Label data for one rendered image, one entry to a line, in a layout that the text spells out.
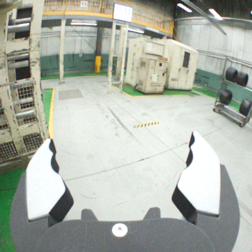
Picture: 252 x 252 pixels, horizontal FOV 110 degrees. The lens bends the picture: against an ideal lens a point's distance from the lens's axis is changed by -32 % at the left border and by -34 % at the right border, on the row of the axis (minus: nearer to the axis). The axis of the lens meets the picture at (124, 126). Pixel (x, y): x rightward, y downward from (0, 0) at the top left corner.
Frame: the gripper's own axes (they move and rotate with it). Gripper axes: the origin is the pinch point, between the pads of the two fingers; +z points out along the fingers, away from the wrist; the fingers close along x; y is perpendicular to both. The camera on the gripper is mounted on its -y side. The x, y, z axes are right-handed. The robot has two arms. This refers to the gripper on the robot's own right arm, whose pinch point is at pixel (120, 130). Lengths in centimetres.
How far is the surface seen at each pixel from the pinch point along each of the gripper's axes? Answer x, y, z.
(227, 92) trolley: 332, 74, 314
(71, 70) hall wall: -356, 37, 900
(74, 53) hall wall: -321, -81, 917
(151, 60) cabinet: 95, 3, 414
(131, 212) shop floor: 3, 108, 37
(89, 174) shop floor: -41, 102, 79
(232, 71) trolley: 339, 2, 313
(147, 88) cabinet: 80, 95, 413
